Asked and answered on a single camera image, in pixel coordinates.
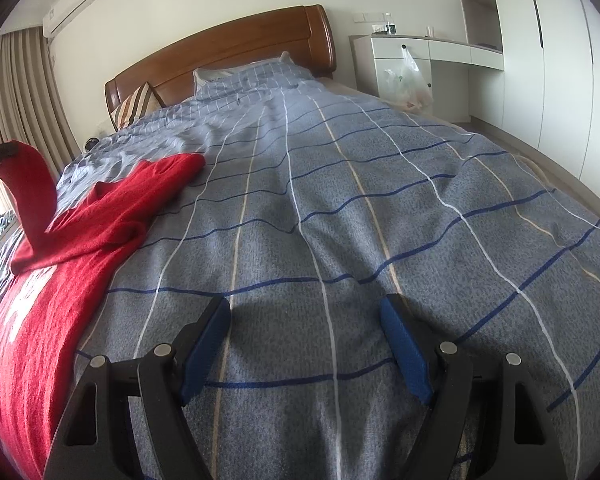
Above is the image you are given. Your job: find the white plastic bag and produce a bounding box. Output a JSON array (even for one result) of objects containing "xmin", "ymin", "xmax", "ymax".
[{"xmin": 380, "ymin": 46, "xmax": 435, "ymax": 113}]

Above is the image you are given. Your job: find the white desk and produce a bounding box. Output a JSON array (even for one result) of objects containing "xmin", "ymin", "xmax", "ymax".
[{"xmin": 349, "ymin": 34, "xmax": 505, "ymax": 123}]

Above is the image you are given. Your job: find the white air conditioner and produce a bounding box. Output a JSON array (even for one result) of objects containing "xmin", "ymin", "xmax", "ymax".
[{"xmin": 42, "ymin": 0, "xmax": 113, "ymax": 38}]

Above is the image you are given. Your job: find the wooden bed headboard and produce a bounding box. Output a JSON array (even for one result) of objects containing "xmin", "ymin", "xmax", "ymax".
[{"xmin": 105, "ymin": 4, "xmax": 337, "ymax": 133}]

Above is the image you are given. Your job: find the blue checked blanket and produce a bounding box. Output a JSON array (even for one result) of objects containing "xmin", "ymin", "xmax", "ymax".
[{"xmin": 0, "ymin": 57, "xmax": 600, "ymax": 480}]

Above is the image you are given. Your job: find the blue checked pillow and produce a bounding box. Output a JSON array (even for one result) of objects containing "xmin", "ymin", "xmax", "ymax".
[{"xmin": 192, "ymin": 51, "xmax": 301, "ymax": 98}]

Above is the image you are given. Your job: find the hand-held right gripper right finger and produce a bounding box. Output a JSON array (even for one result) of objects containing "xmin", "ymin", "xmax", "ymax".
[{"xmin": 380, "ymin": 293, "xmax": 568, "ymax": 480}]

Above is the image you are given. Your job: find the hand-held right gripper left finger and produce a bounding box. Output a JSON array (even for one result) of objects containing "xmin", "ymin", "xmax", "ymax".
[{"xmin": 42, "ymin": 296, "xmax": 232, "ymax": 480}]

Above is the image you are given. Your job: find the red knitted sweater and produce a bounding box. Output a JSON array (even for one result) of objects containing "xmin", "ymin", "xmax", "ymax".
[{"xmin": 0, "ymin": 141, "xmax": 207, "ymax": 480}]

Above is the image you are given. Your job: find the striped cushion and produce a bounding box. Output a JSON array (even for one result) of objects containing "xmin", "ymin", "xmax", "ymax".
[{"xmin": 115, "ymin": 82, "xmax": 168, "ymax": 131}]

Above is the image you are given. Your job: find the beige curtain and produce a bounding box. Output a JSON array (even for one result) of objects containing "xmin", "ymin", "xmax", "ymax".
[{"xmin": 0, "ymin": 27, "xmax": 81, "ymax": 201}]

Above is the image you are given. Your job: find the white wardrobe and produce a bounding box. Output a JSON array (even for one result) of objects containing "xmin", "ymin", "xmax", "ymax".
[{"xmin": 450, "ymin": 0, "xmax": 600, "ymax": 221}]

